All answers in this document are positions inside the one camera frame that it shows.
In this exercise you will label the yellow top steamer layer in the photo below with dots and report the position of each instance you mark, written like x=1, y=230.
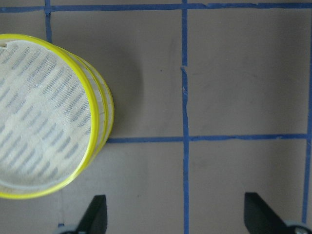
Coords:
x=52, y=117

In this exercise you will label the yellow steamer layer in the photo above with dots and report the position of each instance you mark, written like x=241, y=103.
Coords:
x=105, y=102
x=52, y=117

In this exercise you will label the yellow bottom steamer layer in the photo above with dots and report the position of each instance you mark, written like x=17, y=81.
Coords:
x=105, y=102

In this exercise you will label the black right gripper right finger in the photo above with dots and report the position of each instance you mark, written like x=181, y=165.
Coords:
x=259, y=217

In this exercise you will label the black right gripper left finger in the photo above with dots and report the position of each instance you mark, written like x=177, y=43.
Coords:
x=94, y=220

